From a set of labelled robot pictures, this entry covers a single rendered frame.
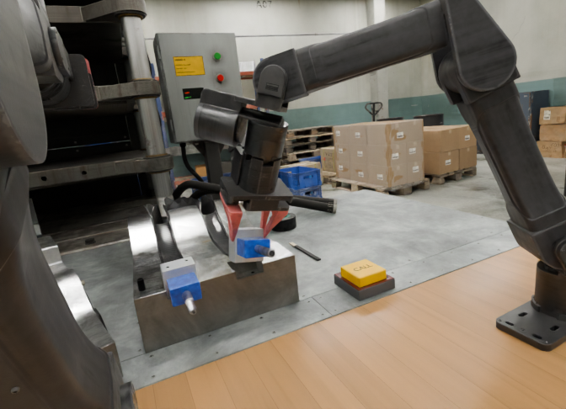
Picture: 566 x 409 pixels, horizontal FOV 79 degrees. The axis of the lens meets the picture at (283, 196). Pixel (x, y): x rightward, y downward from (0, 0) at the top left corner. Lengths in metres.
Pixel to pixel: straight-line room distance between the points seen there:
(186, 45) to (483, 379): 1.31
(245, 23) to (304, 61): 7.34
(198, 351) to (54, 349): 0.38
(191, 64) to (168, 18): 6.14
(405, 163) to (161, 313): 4.20
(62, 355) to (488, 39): 0.48
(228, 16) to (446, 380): 7.53
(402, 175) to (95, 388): 4.43
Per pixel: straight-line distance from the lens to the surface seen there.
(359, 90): 8.65
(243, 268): 0.62
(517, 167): 0.53
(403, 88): 9.41
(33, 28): 0.32
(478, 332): 0.59
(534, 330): 0.60
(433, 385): 0.49
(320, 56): 0.47
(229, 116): 0.48
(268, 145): 0.47
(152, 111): 1.25
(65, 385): 0.22
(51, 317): 0.20
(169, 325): 0.58
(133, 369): 0.58
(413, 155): 4.66
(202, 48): 1.44
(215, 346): 0.57
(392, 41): 0.48
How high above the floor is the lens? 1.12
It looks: 13 degrees down
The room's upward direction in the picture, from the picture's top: 6 degrees counter-clockwise
